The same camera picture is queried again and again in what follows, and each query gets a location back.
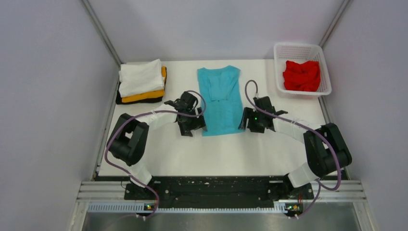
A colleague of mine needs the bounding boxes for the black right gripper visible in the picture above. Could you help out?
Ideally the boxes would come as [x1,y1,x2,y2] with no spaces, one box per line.
[239,107,265,133]

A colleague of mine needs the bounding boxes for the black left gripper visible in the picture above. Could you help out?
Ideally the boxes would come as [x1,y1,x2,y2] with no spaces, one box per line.
[178,107,207,137]

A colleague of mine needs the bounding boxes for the turquoise t-shirt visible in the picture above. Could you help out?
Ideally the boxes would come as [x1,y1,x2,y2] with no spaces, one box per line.
[197,65,243,137]

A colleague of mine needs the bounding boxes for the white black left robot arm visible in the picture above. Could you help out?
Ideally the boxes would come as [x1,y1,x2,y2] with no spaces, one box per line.
[104,90,207,199]

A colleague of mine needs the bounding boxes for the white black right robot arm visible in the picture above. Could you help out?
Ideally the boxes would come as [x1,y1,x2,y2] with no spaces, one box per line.
[238,96,352,198]

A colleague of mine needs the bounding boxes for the yellow folded t-shirt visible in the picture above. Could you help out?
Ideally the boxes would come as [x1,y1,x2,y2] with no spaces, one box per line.
[121,66,167,104]

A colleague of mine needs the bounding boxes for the red t-shirt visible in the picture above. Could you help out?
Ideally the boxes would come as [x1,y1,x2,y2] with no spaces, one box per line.
[283,61,321,92]

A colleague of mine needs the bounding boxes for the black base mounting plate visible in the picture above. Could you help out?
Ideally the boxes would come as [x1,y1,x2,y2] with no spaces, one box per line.
[124,176,314,209]

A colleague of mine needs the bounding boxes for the white folded t-shirt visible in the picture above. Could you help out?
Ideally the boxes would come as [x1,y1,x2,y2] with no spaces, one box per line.
[119,59,165,98]

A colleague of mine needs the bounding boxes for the white plastic laundry basket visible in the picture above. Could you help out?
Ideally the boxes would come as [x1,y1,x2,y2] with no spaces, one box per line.
[274,42,332,97]

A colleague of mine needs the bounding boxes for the black folded t-shirt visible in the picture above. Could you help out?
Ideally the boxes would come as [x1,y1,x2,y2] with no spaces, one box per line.
[115,82,164,105]

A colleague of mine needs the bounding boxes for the white cable duct strip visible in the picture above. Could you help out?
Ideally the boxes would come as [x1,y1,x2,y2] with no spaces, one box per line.
[88,202,288,214]

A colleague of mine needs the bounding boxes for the aluminium rail left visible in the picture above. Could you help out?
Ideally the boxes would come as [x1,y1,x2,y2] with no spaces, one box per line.
[76,181,128,202]

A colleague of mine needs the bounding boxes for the aluminium rail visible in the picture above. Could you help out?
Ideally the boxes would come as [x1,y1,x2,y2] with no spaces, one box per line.
[76,181,128,202]
[278,180,367,203]

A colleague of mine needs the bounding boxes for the aluminium rail right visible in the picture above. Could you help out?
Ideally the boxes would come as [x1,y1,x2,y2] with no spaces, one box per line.
[278,180,367,203]

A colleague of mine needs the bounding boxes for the aluminium frame post right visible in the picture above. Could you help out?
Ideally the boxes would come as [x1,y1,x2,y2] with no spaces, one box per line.
[319,0,353,49]

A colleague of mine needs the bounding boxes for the aluminium frame post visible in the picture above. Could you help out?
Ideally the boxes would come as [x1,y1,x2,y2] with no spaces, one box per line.
[80,0,122,67]
[319,0,353,49]

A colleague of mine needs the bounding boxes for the aluminium frame post left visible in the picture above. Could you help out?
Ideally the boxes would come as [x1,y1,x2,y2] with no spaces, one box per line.
[80,0,122,67]

